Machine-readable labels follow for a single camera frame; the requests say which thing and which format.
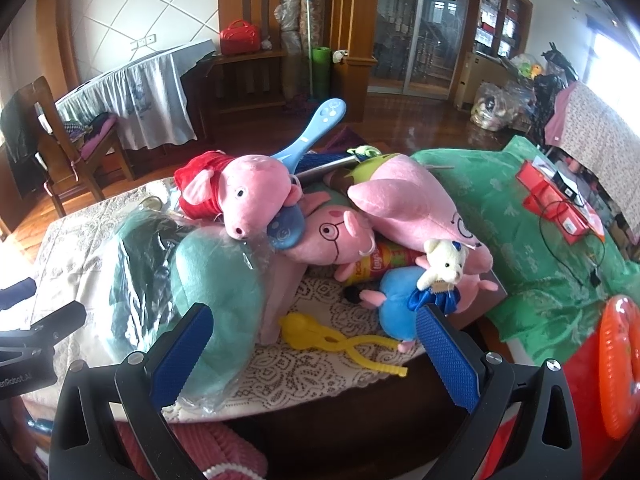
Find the large pink pig plush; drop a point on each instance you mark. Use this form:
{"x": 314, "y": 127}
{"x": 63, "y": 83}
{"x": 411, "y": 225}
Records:
{"x": 400, "y": 200}

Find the pink pig plush red dress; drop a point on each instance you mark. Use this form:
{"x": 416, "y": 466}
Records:
{"x": 250, "y": 185}

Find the blue round rattle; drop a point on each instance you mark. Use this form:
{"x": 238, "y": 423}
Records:
{"x": 285, "y": 230}

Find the red handbag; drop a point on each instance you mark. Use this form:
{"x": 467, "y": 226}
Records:
{"x": 240, "y": 37}

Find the white wall socket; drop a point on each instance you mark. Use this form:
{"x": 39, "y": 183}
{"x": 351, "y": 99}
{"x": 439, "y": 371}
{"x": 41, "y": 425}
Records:
{"x": 142, "y": 41}

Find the pink pig plush with glasses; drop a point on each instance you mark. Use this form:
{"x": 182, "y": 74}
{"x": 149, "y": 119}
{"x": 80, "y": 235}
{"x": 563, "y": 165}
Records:
{"x": 325, "y": 240}

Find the glass sliding door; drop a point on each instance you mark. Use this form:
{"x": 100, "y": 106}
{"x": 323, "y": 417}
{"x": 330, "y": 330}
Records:
{"x": 420, "y": 35}

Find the teal plush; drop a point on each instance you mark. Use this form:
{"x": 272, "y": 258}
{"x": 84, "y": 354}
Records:
{"x": 220, "y": 285}

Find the green rolled mat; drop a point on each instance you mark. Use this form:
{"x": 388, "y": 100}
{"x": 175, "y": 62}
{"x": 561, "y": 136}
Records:
{"x": 321, "y": 72}

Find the floral cloth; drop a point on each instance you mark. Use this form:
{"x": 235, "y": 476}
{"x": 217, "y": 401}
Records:
{"x": 600, "y": 130}

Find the white teddy bear blue dress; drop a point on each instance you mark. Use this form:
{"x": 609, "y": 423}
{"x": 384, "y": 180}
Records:
{"x": 445, "y": 260}

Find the small white toy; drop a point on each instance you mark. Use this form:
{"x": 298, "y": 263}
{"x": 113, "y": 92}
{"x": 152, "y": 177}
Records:
{"x": 340, "y": 56}

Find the red plastic basin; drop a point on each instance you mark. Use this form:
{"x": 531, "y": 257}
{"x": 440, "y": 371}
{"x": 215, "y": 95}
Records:
{"x": 585, "y": 410}

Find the yellow plastic snowball clamp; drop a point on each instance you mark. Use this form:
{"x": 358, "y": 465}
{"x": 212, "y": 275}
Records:
{"x": 305, "y": 332}

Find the blue plastic boomerang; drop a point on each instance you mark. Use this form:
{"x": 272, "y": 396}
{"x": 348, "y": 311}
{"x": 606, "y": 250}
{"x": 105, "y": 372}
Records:
{"x": 320, "y": 125}

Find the person's pink fleece clothing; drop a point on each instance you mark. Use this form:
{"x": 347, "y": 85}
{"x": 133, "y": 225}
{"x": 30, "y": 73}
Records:
{"x": 225, "y": 450}

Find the white hanging cloth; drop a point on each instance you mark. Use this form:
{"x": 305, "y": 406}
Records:
{"x": 150, "y": 95}

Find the yellow red chips can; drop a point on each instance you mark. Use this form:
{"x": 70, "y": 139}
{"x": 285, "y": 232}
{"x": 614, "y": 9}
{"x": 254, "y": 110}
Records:
{"x": 380, "y": 262}

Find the red cardboard box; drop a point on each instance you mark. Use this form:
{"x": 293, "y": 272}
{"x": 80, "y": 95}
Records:
{"x": 537, "y": 175}
{"x": 555, "y": 207}

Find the clear bag of toys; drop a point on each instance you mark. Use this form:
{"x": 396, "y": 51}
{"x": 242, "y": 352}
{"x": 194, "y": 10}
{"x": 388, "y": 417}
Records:
{"x": 492, "y": 107}

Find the wooden chair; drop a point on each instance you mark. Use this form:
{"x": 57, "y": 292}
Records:
{"x": 55, "y": 160}

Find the wooden bookshelf cabinet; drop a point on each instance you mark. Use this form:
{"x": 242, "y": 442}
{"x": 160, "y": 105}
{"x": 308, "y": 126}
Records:
{"x": 492, "y": 15}

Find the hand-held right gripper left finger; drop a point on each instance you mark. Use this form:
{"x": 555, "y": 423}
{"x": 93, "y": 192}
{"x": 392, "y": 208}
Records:
{"x": 182, "y": 355}

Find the dark jacket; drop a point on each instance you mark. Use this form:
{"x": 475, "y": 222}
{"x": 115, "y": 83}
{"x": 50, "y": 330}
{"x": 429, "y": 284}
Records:
{"x": 17, "y": 125}

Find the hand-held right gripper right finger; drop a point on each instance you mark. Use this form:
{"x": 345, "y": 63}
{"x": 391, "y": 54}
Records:
{"x": 445, "y": 355}

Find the green patterned cloth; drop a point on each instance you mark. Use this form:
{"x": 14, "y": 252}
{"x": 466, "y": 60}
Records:
{"x": 500, "y": 210}

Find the glass jar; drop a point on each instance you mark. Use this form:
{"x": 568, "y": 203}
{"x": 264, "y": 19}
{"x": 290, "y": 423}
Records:
{"x": 150, "y": 203}

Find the pig plush blue body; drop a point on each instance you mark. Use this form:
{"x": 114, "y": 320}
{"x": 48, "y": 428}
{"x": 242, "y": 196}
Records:
{"x": 395, "y": 300}

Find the dark wooden side cabinet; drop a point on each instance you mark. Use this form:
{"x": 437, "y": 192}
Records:
{"x": 245, "y": 85}

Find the stack of seat cushions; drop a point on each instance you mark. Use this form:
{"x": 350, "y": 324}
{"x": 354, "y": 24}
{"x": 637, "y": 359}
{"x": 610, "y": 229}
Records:
{"x": 97, "y": 132}

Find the wrapped rolled mats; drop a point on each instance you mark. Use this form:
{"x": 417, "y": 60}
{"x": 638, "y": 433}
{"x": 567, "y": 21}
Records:
{"x": 290, "y": 60}

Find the dark blue mesh net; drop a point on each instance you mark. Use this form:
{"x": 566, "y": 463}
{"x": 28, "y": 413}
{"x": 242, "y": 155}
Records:
{"x": 312, "y": 160}

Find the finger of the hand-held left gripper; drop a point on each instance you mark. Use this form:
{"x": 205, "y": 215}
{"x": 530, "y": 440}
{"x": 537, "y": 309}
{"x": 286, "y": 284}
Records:
{"x": 15, "y": 292}
{"x": 50, "y": 321}

